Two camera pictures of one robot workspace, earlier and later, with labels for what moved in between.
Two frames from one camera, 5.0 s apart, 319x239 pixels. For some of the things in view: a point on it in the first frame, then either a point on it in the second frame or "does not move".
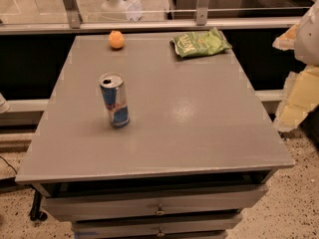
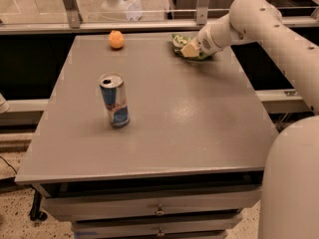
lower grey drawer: [199, 227] does not move
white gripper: [308, 34] to [205, 44]
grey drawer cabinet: [198, 150] does not move
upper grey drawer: [154, 203] does not move
